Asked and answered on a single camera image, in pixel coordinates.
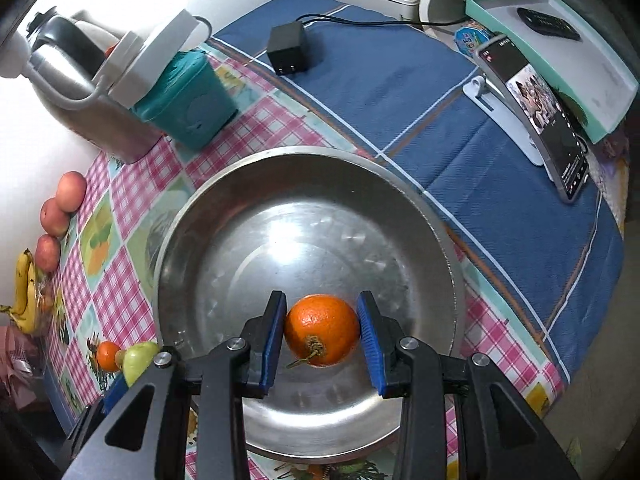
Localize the pink flower bouquet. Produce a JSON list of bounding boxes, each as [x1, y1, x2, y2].
[[1, 325, 47, 411]]

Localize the teal plastic box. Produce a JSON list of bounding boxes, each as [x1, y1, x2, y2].
[[131, 50, 238, 151]]

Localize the orange tangerine top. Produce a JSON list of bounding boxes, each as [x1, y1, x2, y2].
[[96, 340, 122, 373]]

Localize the brown kiwi beside tangerine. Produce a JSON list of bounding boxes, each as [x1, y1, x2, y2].
[[114, 350, 126, 370]]

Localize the stainless steel round basin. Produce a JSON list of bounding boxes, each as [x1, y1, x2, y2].
[[152, 146, 465, 464]]

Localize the teal shallow tray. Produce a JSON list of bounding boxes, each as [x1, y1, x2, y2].
[[465, 0, 639, 143]]

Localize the stainless steel thermos jug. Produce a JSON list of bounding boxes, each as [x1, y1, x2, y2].
[[1, 8, 160, 164]]

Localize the black power adapter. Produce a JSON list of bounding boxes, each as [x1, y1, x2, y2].
[[266, 21, 310, 76]]

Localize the blue round sticker disc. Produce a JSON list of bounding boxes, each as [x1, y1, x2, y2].
[[454, 21, 495, 58]]

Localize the large green apple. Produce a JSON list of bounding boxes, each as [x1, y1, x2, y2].
[[122, 341, 160, 387]]

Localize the black remote control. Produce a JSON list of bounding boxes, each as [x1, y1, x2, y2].
[[516, 6, 582, 41]]

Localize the yellow banana bunch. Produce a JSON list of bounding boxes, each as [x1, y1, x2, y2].
[[1, 249, 39, 335]]

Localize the white phone stand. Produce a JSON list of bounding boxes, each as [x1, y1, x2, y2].
[[462, 75, 552, 179]]

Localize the smartphone with lit screen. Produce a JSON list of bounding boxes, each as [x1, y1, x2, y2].
[[474, 35, 588, 204]]

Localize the orange tangerine with stem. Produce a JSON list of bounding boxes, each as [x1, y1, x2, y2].
[[284, 294, 360, 368]]

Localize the blue woven tablecloth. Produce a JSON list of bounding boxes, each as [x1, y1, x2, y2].
[[210, 0, 624, 382]]

